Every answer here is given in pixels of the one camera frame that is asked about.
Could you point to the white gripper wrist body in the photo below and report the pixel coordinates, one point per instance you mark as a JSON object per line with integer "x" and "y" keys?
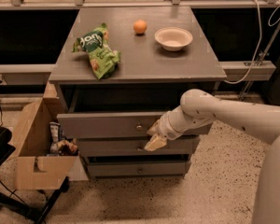
{"x": 164, "y": 128}

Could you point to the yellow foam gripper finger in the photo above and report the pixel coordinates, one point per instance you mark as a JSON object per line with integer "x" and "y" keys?
{"x": 157, "y": 141}
{"x": 154, "y": 129}

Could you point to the grey top drawer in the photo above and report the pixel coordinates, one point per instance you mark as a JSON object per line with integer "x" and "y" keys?
{"x": 107, "y": 125}

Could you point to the grey drawer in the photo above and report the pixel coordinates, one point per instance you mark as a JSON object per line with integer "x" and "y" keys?
{"x": 138, "y": 168}
{"x": 134, "y": 147}
{"x": 107, "y": 125}

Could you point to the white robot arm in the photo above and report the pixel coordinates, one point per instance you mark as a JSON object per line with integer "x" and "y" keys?
{"x": 198, "y": 108}

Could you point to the grey bottom drawer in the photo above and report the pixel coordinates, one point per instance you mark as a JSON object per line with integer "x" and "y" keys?
{"x": 138, "y": 168}

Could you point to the grey middle drawer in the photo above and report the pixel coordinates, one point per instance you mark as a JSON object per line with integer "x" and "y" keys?
{"x": 134, "y": 147}

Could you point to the grey wooden drawer cabinet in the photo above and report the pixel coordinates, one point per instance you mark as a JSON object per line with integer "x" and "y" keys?
{"x": 148, "y": 78}

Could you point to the green snack bag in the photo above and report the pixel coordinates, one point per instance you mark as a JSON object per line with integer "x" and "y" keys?
{"x": 103, "y": 60}

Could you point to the white paper bowl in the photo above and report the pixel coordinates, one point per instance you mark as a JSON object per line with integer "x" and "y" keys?
{"x": 173, "y": 38}

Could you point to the snack package in box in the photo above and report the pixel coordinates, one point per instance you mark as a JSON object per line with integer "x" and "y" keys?
{"x": 60, "y": 144}

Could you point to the orange fruit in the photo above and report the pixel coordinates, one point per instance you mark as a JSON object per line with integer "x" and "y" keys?
{"x": 139, "y": 27}

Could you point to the cardboard box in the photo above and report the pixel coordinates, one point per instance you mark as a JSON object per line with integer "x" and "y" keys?
{"x": 33, "y": 131}

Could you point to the black stand with tray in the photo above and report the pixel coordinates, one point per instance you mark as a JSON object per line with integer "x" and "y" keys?
{"x": 15, "y": 174}

